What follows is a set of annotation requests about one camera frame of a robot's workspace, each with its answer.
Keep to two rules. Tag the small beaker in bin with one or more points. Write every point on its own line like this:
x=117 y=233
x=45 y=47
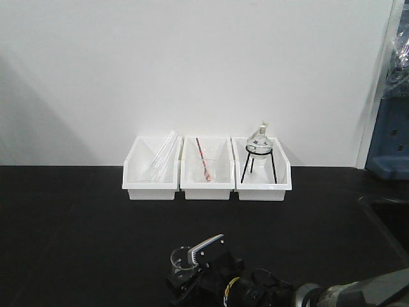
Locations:
x=210 y=161

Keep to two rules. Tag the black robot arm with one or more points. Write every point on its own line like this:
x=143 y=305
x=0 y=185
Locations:
x=261 y=288

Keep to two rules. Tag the red stirring rod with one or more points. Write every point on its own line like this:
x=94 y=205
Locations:
x=206 y=172

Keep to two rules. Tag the right white plastic bin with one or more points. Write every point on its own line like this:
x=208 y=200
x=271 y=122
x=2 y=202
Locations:
x=259 y=185

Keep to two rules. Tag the black tripod stand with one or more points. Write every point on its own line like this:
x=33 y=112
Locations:
x=250 y=160

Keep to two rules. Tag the white plastic bin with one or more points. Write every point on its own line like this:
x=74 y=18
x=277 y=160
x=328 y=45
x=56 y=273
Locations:
x=139 y=159
x=259 y=185
x=224 y=166

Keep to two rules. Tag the clear glass rods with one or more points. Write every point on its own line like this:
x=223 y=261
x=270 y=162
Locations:
x=157 y=169

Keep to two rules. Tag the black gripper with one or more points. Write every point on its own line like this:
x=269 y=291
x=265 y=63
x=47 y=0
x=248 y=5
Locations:
x=207 y=286

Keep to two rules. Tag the round glass flask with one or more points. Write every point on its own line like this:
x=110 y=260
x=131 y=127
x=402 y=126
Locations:
x=259 y=144

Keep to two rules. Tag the clear glass beaker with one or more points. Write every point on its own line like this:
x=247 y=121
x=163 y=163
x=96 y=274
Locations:
x=181 y=269

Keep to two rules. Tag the middle white plastic bin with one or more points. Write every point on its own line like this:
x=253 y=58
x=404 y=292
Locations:
x=224 y=166

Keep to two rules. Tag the blue equipment at right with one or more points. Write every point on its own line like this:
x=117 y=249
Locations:
x=388 y=152

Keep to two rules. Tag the clear plastic bag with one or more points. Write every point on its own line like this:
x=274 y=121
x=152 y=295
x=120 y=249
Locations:
x=396 y=83

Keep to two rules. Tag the left white plastic bin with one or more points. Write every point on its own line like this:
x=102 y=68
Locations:
x=139 y=159

